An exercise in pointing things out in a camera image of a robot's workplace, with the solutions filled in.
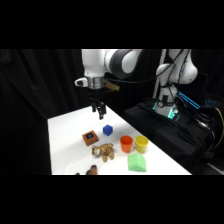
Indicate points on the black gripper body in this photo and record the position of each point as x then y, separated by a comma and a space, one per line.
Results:
95, 96

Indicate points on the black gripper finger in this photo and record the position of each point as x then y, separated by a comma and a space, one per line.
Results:
101, 112
94, 108

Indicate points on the blue cube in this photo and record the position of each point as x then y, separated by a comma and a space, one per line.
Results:
107, 130

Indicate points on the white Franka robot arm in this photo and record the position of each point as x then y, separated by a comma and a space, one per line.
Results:
100, 63

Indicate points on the brown square box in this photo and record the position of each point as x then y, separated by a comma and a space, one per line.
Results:
90, 137

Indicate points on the tiger plush toy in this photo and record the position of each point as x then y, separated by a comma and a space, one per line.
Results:
104, 151

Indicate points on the orange cup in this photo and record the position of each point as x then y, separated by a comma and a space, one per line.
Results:
126, 143

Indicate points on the yellow cup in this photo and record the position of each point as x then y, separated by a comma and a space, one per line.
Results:
141, 143

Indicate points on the black curtain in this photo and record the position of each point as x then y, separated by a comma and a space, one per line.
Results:
36, 106

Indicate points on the brown plush toy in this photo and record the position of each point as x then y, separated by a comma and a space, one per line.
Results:
90, 171

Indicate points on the green cloth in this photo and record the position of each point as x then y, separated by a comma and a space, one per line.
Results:
137, 162

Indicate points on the black robot stand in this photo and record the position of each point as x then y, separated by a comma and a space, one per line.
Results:
166, 133

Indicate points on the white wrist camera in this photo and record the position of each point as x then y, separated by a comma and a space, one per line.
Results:
81, 82

